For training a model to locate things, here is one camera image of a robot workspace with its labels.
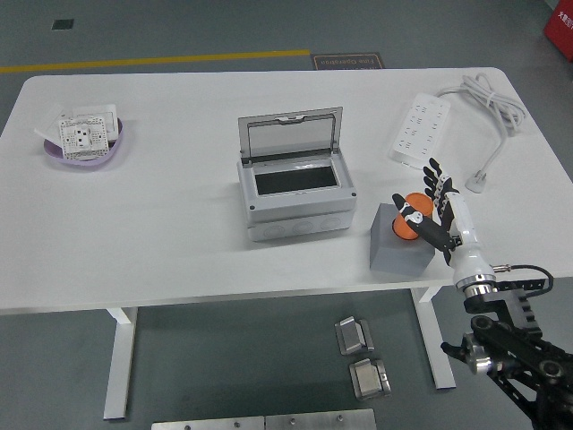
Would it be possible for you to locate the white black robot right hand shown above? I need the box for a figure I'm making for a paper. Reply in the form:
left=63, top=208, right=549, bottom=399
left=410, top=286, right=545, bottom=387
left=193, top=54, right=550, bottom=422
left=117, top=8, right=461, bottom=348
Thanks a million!
left=391, top=156, right=497, bottom=288

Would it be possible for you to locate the white switch plate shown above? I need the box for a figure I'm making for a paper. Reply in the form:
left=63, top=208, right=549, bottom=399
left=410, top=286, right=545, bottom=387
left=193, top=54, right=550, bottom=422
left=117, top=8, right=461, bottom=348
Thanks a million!
left=71, top=103, right=123, bottom=142
left=34, top=102, right=66, bottom=144

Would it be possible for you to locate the white power strip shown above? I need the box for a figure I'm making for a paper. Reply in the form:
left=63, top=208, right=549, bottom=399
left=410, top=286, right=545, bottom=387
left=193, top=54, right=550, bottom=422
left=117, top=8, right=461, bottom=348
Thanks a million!
left=387, top=92, right=451, bottom=170

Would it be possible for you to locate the purple bowl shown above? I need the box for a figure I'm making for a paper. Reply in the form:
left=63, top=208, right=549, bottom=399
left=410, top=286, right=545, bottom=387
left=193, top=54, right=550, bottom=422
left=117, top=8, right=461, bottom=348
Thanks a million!
left=42, top=116, right=124, bottom=169

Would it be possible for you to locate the white table leg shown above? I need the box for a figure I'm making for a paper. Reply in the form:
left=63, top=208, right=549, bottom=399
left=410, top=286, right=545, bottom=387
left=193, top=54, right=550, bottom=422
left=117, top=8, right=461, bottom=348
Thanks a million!
left=411, top=286, right=457, bottom=390
left=103, top=307, right=139, bottom=421

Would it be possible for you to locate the red box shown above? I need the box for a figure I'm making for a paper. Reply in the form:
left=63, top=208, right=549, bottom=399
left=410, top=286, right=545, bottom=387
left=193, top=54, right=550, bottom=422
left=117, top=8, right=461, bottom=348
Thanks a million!
left=543, top=0, right=573, bottom=50

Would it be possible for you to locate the grey holder block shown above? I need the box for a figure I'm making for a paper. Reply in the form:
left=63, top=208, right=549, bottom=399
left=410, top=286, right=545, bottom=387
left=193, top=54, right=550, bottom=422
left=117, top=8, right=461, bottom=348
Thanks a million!
left=369, top=202, right=436, bottom=275

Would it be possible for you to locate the white printed socket module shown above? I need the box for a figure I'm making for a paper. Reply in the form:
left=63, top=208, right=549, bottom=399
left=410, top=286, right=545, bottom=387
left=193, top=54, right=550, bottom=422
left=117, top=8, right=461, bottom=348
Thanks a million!
left=56, top=114, right=110, bottom=161

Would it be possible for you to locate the yellow floor tape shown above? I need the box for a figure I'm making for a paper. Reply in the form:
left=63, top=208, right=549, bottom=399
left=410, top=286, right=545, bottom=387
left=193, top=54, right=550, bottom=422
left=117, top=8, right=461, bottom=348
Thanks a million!
left=0, top=48, right=312, bottom=74

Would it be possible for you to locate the dark floor sign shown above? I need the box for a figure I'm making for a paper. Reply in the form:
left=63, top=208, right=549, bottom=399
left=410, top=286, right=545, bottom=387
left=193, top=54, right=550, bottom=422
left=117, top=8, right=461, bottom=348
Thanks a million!
left=310, top=51, right=386, bottom=72

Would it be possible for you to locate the orange cylinder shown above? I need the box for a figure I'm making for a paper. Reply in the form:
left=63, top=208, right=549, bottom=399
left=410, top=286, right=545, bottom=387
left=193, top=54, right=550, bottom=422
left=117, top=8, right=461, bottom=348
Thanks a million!
left=391, top=192, right=434, bottom=241

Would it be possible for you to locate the grey junction box clear lid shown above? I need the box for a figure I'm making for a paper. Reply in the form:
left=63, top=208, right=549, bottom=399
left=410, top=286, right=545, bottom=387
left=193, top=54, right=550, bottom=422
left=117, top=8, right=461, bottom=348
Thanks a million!
left=236, top=106, right=358, bottom=243

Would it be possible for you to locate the metal plate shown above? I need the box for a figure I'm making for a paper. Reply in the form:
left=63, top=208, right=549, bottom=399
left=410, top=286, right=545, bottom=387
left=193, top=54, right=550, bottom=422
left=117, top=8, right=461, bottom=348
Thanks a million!
left=264, top=408, right=377, bottom=430
left=150, top=416, right=265, bottom=430

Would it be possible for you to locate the white power cord with plug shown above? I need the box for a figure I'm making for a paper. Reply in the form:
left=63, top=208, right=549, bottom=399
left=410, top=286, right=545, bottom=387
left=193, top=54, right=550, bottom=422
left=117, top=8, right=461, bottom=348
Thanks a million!
left=434, top=73, right=526, bottom=194

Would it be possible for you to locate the metal block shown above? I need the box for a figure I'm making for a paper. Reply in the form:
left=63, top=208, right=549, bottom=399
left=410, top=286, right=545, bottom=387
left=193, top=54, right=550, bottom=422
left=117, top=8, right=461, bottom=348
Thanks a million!
left=348, top=357, right=392, bottom=400
left=334, top=315, right=375, bottom=357

